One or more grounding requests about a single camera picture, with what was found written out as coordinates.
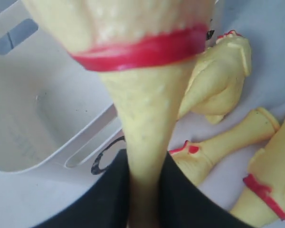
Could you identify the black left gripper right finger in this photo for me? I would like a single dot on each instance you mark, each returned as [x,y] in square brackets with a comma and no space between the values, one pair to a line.
[182,205]

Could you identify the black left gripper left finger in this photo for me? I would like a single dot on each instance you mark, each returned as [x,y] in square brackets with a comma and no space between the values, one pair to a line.
[105,205]

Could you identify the broken chicken head piece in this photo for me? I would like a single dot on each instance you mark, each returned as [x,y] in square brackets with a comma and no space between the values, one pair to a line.
[197,159]

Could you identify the yellow rubber chicken front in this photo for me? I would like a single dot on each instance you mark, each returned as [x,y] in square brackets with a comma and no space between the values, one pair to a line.
[262,201]

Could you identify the yellow rubber chicken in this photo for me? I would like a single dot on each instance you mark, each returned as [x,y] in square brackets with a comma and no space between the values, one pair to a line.
[144,52]
[262,201]

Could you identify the yellow rubber chicken top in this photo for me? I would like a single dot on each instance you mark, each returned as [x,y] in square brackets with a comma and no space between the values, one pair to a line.
[144,52]

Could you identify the broken chicken body piece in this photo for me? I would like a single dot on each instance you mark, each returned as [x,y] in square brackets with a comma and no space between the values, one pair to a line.
[216,83]

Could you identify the cream bin marked O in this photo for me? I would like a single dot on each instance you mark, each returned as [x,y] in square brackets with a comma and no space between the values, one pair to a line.
[53,113]

